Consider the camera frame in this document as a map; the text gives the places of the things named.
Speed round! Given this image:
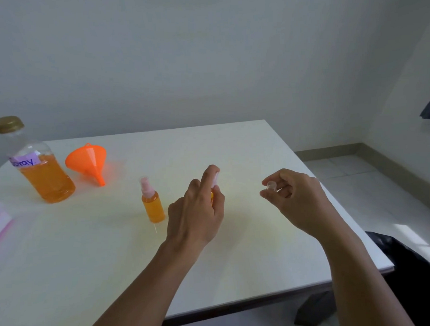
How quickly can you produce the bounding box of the small orange spray bottle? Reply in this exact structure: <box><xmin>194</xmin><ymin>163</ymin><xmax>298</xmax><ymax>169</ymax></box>
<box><xmin>138</xmin><ymin>175</ymin><xmax>167</xmax><ymax>234</ymax></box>
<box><xmin>208</xmin><ymin>171</ymin><xmax>222</xmax><ymax>205</ymax></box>

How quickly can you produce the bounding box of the person's right forearm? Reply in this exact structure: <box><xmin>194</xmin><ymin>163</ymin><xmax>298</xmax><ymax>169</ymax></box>
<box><xmin>312</xmin><ymin>211</ymin><xmax>416</xmax><ymax>326</ymax></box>

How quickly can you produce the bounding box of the person's left forearm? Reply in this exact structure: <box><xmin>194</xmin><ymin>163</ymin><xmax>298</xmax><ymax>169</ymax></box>
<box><xmin>74</xmin><ymin>238</ymin><xmax>209</xmax><ymax>326</ymax></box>

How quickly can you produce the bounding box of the black bag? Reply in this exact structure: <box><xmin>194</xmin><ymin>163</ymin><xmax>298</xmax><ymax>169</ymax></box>
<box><xmin>365</xmin><ymin>229</ymin><xmax>430</xmax><ymax>326</ymax></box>

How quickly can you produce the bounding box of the large bottle of orange liquid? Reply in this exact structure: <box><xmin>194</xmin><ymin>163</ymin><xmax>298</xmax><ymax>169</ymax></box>
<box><xmin>0</xmin><ymin>113</ymin><xmax>77</xmax><ymax>206</ymax></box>

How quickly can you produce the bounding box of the orange plastic funnel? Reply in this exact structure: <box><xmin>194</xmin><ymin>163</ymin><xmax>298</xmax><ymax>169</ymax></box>
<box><xmin>64</xmin><ymin>142</ymin><xmax>109</xmax><ymax>189</ymax></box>

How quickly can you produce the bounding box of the person's right hand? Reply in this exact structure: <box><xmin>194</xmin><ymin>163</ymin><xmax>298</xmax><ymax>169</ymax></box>
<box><xmin>259</xmin><ymin>166</ymin><xmax>339</xmax><ymax>241</ymax></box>

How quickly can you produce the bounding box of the person's left hand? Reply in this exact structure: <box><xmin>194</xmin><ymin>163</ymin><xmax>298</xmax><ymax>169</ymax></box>
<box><xmin>162</xmin><ymin>164</ymin><xmax>228</xmax><ymax>255</ymax></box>

